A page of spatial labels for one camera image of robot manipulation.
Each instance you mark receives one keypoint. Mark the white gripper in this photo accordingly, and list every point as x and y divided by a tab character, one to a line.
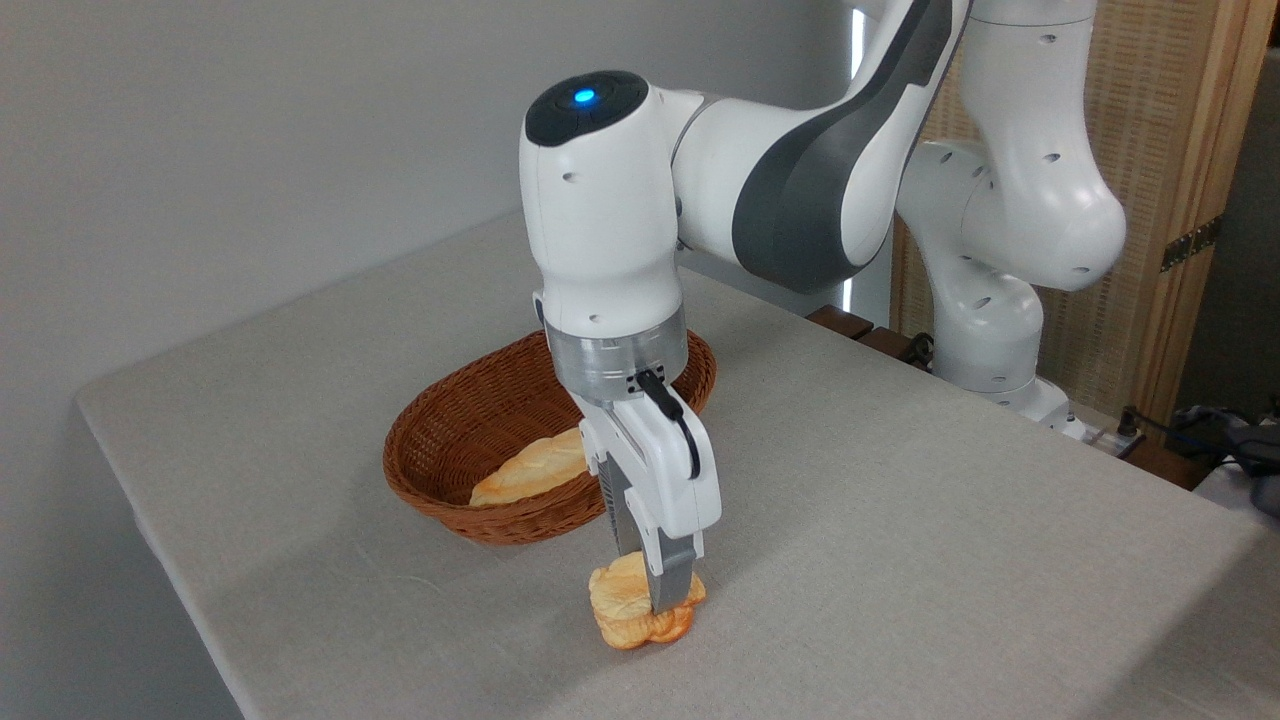
675	480

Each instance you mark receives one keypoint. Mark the round golden bread bun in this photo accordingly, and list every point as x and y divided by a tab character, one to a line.
620	605

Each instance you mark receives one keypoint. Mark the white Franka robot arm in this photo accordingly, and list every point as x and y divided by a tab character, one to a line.
600	220

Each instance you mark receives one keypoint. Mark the long braided bread loaf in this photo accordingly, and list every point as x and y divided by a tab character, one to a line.
535	470

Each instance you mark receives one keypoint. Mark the brown wicker oval basket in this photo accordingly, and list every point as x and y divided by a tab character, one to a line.
450	420

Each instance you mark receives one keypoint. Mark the grey tablecloth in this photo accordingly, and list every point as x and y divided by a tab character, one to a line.
900	560

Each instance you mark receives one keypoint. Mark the dark bundle of equipment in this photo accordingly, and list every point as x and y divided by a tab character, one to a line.
1235	445

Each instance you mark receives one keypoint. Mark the dark metal screen hinge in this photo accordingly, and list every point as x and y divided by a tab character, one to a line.
1190	243

